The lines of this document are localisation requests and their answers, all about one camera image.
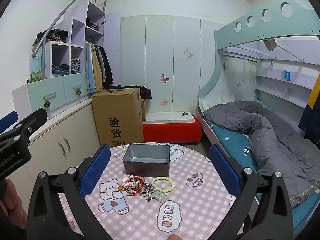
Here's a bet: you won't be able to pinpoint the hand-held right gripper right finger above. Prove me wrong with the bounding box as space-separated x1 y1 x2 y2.
209 144 294 240

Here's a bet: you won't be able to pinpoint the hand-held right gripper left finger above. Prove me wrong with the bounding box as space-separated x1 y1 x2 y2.
26 144 112 240

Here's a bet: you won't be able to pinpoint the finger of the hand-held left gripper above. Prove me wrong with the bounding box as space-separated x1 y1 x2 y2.
0 111 19 134
10 107 48 140

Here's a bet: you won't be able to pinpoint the grey metal tin box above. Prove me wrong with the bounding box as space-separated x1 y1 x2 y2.
122 144 171 178

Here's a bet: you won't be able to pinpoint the person's left hand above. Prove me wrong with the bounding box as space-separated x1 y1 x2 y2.
0 179 28 230

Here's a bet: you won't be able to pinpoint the wide teal drawer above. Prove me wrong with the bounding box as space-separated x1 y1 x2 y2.
27 77 66 112

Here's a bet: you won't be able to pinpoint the teal bed sheet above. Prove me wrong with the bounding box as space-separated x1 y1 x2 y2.
206 120 320 238

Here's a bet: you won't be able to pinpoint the low beige cabinet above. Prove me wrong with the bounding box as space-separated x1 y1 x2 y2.
0 97 102 205

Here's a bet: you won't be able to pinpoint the green toy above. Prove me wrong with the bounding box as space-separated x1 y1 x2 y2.
27 71 43 83

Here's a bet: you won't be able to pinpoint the round table with checked cloth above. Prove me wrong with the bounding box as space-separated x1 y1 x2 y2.
57 142 250 240

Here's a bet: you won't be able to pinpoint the grey duvet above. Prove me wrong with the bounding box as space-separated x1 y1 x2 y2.
204 100 320 208

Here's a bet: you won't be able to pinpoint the folded dark jeans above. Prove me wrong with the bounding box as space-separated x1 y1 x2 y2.
52 64 70 77

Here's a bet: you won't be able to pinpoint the narrow teal drawer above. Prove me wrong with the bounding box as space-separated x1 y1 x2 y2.
62 73 88 103

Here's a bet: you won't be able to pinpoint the large cardboard box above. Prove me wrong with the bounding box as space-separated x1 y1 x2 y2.
91 87 145 148

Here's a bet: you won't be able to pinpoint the red storage bench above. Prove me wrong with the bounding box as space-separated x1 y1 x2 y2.
142 117 202 145

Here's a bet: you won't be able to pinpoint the pale green jade pendant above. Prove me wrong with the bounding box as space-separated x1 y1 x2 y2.
150 191 167 203

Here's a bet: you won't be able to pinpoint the folded light jeans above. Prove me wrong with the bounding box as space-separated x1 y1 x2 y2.
71 58 82 74

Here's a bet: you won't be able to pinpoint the white pillow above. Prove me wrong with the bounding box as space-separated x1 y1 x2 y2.
199 94 235 112

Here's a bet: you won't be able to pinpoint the light blue hanging shirt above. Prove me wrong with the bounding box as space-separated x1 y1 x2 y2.
84 42 97 93

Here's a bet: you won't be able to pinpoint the small cardboard box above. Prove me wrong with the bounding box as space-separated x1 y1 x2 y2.
141 99 148 122

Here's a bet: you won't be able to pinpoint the white board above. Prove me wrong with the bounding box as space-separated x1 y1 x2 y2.
145 111 197 124

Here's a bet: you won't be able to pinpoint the yellow hanging shirt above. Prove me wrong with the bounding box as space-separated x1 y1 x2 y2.
90 44 103 92

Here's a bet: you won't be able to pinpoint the dark clothes pile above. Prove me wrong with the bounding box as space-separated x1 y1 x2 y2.
32 29 69 47

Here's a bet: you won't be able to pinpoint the black hanging jacket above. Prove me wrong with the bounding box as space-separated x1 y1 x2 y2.
96 45 113 88

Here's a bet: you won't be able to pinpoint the black cloth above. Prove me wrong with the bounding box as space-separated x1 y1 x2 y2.
134 85 152 100

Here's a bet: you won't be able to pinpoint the purple stair shelf cabinet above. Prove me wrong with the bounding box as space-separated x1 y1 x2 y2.
12 1 107 119

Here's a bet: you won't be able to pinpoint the navy and yellow jacket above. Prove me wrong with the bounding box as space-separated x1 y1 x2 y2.
297 73 320 140

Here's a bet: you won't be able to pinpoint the dark folded clothes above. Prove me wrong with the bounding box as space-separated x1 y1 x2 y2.
85 17 100 29

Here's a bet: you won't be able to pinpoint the grey metal handrail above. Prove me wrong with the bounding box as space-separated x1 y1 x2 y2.
31 0 110 80

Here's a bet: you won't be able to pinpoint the brown hanging cloth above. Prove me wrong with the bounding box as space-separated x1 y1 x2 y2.
262 37 277 52

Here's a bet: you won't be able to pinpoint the pale green bunk bed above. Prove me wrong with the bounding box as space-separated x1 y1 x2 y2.
196 0 320 235

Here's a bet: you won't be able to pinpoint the white wardrobe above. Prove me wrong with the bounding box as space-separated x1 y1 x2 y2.
120 15 225 114

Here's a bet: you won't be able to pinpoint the pink bead bracelet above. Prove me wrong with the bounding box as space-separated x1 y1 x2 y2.
122 176 140 190

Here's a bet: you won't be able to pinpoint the cream bead bracelet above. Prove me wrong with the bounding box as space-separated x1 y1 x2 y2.
151 177 175 193

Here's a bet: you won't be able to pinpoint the purple bed wall shelf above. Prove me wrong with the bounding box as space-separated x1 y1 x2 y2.
255 74 315 110

